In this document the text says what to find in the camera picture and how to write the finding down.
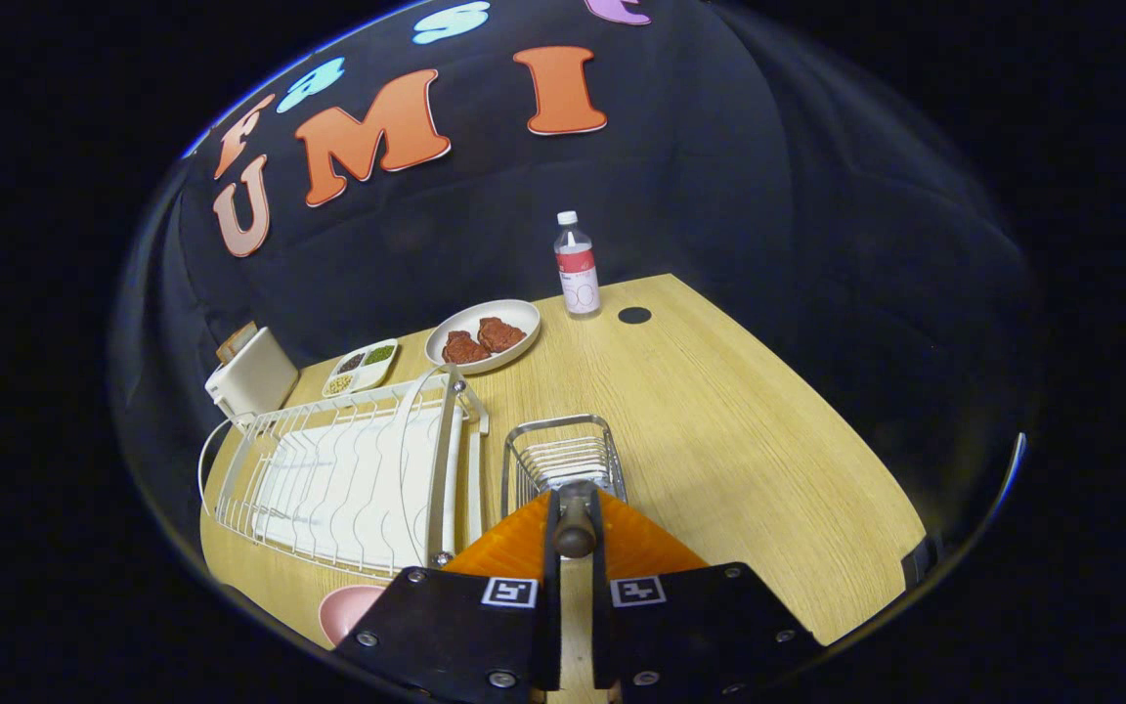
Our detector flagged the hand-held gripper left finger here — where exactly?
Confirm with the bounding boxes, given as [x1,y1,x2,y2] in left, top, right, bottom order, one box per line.
[333,489,564,700]

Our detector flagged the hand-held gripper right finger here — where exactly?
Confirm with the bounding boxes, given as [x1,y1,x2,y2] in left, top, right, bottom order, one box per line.
[587,489,823,701]

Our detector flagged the wooden handled spoon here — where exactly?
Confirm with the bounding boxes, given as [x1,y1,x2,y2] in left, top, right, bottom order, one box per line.
[553,481,598,559]

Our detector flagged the metal wire basket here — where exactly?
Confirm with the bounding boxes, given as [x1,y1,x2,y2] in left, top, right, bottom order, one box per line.
[500,414,628,519]

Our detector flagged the pink plate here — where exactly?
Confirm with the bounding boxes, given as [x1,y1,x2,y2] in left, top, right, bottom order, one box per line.
[318,585,388,648]

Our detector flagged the white wire dish rack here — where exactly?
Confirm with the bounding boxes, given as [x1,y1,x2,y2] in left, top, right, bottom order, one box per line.
[198,364,491,580]

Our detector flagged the beige round plate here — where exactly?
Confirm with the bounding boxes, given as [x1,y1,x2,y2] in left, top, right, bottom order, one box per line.
[424,299,542,375]

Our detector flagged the white divided bean dish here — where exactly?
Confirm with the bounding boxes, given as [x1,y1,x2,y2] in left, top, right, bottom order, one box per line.
[322,338,400,398]

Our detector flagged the red meat piece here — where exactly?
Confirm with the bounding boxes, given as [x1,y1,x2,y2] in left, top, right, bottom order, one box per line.
[442,330,492,365]
[477,317,528,353]

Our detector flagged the clear red label bottle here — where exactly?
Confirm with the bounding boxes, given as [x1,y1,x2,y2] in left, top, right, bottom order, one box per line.
[553,210,602,320]

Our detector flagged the white toaster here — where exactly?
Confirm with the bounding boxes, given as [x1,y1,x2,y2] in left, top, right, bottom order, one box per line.
[205,327,300,423]

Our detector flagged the brown toast slice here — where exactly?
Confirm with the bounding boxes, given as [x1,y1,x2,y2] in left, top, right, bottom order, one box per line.
[216,321,259,361]

